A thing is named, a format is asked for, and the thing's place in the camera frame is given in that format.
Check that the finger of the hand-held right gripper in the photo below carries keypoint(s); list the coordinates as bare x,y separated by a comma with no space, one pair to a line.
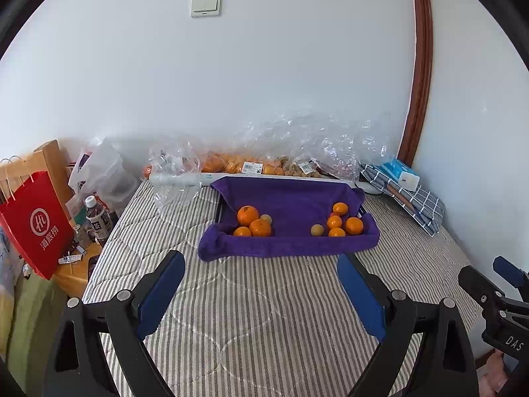
479,289
510,271

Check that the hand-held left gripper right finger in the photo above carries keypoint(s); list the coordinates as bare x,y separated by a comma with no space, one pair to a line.
361,293

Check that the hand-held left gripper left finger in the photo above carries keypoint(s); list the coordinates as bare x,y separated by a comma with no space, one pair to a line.
161,293

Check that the yellow-green round fruit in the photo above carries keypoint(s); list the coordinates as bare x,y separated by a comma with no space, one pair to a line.
317,230
265,218

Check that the purple towel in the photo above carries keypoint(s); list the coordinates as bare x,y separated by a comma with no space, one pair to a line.
289,215

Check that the orange with dark stem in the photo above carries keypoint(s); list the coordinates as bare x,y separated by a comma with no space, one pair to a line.
247,215

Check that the large orange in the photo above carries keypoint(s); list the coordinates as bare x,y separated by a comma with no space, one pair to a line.
260,228

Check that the plastic bag of yellow fruits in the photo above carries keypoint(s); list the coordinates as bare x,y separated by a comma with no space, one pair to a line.
295,168

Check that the person's right hand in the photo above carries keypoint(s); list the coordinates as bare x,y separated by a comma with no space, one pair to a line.
494,374

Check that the wooden nightstand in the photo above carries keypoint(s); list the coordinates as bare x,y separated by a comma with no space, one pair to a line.
74,277

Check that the tea bottle with white cap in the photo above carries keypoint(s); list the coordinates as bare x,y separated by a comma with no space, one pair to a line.
98,225

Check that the checked grey cloth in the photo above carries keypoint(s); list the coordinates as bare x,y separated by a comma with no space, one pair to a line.
425,211

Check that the white plastic wrap roll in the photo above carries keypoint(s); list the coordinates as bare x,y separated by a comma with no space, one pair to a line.
177,180

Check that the blue white tissue pack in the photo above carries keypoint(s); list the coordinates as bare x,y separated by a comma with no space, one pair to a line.
403,173

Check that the clear zip plastic bag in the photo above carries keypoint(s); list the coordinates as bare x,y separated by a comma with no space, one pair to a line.
109,173

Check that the crumpled clear plastic bag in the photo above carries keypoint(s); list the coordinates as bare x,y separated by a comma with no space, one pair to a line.
173,161

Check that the red paper bag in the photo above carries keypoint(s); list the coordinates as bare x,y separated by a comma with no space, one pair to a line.
37,231

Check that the plastic bag of oranges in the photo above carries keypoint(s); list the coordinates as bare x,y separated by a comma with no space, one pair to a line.
223,163

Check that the large clear plastic bag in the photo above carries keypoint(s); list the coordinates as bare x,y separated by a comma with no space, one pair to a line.
330,144

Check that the brown wooden door frame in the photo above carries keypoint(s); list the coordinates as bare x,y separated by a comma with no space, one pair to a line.
421,70

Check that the white wall light switch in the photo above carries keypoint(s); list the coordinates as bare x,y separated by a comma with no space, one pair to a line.
206,5

